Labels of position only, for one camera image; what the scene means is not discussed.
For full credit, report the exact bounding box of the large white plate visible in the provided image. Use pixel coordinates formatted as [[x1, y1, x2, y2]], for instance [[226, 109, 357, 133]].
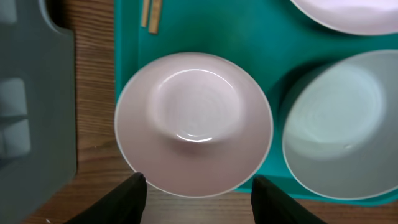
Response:
[[292, 0, 397, 35]]

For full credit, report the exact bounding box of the grey dish rack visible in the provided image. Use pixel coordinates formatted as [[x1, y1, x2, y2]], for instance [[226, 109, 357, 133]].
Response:
[[1, 1, 77, 223]]

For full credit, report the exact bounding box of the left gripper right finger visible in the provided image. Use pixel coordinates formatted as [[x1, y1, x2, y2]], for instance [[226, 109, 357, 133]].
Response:
[[251, 175, 326, 224]]

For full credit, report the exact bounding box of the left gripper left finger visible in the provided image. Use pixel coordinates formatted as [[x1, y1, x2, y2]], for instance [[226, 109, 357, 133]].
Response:
[[66, 172, 147, 224]]

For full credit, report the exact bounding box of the teal serving tray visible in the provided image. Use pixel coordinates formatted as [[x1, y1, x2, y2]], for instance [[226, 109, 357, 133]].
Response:
[[114, 0, 398, 207]]

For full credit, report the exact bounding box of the grey bowl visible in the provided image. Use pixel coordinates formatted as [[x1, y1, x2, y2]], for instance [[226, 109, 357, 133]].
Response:
[[279, 50, 397, 200]]

